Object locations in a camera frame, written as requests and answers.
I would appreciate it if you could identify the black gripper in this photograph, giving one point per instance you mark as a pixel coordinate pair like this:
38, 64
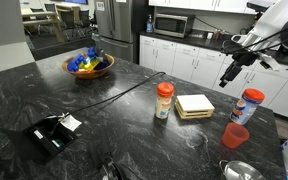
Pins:
244, 58

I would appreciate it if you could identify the stainless steel pot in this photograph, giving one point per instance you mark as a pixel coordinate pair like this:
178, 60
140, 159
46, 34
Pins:
244, 171

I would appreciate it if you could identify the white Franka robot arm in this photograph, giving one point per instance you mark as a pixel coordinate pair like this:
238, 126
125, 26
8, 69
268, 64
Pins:
277, 16

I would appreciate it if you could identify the blue label bottle orange lid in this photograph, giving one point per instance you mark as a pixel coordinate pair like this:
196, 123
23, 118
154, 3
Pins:
244, 110

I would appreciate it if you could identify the creamer bottle with orange lid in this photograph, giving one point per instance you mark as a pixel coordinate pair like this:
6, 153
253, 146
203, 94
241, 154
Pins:
163, 106

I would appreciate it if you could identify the silver pot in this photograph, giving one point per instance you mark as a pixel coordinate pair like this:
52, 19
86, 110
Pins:
220, 164

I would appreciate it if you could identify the small white cup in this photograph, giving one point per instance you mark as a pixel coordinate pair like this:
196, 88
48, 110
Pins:
210, 35

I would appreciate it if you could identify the white lower kitchen cabinets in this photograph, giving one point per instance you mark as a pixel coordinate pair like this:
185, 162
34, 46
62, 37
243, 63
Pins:
184, 60

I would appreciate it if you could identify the white kitchen cabinets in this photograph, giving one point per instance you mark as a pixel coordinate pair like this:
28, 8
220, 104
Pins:
184, 60
200, 4

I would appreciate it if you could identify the wooden slat coaster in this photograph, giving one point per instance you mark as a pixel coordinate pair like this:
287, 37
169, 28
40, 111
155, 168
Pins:
192, 114

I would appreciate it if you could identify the orange plastic cup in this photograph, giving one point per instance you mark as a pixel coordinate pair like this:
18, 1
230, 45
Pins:
234, 136

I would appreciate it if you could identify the silver microwave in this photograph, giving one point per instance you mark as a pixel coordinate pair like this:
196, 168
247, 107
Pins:
170, 25

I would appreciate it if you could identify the white upper kitchen cabinets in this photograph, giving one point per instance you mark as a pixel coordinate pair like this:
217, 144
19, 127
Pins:
200, 4

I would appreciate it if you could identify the blue soap bottle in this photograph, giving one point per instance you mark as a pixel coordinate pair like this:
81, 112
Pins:
149, 25

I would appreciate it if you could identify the stainless steel refrigerator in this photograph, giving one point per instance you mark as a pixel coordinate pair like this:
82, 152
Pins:
117, 23

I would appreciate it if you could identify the dark toy block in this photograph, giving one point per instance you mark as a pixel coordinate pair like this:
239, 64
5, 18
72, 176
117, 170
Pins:
101, 65

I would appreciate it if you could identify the wooden bowl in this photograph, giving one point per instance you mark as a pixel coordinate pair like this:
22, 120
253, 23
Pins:
90, 74

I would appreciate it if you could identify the yellow toy block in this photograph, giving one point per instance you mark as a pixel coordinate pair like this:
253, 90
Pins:
90, 65

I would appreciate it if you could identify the blue toy block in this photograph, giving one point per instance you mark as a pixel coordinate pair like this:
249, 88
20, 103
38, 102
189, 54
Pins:
74, 63
91, 52

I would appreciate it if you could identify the paper notice on refrigerator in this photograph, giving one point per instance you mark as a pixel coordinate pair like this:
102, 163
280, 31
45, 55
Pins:
100, 6

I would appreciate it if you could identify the white paper tag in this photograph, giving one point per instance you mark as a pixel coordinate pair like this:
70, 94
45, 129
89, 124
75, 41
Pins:
71, 122

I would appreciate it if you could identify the black office chair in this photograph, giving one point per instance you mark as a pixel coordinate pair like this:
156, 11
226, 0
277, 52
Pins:
69, 20

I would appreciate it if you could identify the black recessed power outlet box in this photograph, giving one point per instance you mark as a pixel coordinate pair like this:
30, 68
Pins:
50, 136

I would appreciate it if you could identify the long wooden table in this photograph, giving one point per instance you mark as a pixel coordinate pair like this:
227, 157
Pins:
40, 18

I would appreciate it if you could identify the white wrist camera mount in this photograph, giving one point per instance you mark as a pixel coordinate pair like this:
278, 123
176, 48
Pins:
269, 62

